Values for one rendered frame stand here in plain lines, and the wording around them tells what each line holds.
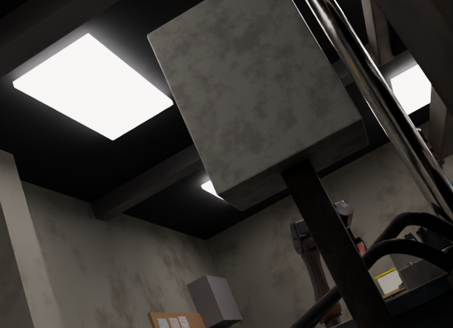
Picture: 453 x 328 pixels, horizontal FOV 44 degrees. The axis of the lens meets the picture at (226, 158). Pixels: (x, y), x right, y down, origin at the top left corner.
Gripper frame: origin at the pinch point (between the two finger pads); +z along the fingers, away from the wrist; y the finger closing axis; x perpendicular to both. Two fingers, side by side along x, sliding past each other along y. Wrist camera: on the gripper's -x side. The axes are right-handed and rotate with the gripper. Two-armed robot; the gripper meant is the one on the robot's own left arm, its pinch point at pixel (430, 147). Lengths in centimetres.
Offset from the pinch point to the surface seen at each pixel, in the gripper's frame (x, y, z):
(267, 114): 1, -33, 91
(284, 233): -130, -160, -616
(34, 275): -83, -251, -143
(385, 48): -6, -6, 75
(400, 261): 30.0, -25.5, 26.1
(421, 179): 20, -13, 67
